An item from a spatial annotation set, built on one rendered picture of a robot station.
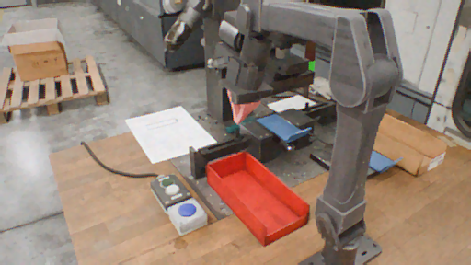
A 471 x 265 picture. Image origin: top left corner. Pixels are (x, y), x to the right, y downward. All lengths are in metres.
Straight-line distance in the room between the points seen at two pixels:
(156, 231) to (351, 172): 0.44
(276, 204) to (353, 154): 0.33
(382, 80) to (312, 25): 0.14
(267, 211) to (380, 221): 0.26
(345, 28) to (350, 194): 0.27
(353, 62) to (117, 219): 0.61
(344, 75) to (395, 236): 0.45
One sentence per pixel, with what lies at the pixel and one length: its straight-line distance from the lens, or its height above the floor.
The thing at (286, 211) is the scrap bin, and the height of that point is 0.90.
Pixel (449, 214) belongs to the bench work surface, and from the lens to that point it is 0.95.
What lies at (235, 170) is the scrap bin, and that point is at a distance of 0.93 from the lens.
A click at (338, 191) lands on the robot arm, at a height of 1.09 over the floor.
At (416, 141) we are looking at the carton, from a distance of 1.14.
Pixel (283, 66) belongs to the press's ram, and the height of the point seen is 1.18.
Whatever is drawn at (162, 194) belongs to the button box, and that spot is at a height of 0.93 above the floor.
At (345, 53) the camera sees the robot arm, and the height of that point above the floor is 1.33.
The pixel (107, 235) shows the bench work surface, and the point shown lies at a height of 0.90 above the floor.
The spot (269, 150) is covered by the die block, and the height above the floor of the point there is 0.94.
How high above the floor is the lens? 1.47
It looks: 31 degrees down
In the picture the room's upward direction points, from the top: straight up
